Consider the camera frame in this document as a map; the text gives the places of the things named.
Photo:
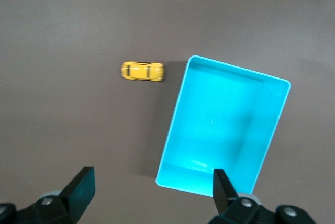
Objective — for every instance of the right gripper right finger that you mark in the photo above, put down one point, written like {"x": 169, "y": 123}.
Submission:
{"x": 230, "y": 205}

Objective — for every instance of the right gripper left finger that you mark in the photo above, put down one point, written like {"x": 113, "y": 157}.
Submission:
{"x": 76, "y": 197}

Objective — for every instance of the yellow beetle toy car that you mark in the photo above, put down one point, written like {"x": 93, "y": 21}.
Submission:
{"x": 142, "y": 71}

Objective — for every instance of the turquoise plastic bin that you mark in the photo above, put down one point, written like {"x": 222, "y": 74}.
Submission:
{"x": 209, "y": 129}

